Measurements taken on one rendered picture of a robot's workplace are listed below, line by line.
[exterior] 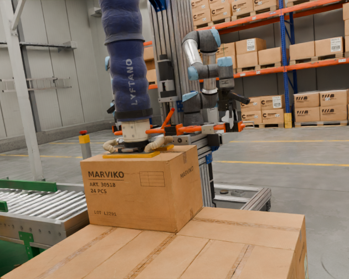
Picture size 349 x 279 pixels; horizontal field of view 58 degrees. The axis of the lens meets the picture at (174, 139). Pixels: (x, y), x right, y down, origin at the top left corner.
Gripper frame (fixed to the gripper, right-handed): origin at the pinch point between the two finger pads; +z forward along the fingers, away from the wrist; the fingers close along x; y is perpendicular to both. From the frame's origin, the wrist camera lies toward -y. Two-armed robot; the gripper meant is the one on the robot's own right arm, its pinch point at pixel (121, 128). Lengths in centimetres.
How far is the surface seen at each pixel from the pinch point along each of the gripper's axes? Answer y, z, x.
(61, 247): 4, 53, -74
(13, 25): -273, -144, 152
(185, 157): 60, 17, -26
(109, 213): 16, 45, -46
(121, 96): 29, -22, -36
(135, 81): 38, -30, -32
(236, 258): 96, 53, -63
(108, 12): 29, -68, -37
